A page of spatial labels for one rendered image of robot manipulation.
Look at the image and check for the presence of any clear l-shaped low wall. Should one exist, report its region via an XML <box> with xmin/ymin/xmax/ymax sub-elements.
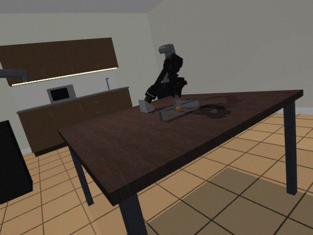
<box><xmin>161</xmin><ymin>99</ymin><xmax>200</xmax><ymax>121</ymax></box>

